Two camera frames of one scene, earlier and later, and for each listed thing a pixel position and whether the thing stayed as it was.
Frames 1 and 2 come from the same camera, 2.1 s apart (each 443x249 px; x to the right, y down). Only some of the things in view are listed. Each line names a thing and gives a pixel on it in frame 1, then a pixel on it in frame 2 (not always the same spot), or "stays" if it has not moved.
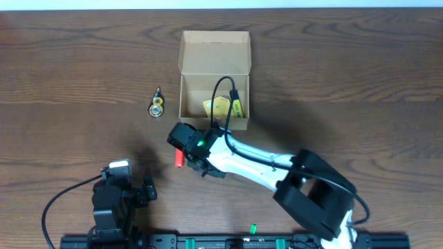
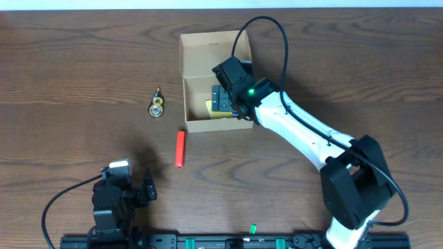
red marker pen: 178,158 stays
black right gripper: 221,175 → 219,98
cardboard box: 204,57 stays
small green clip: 252,230 stays
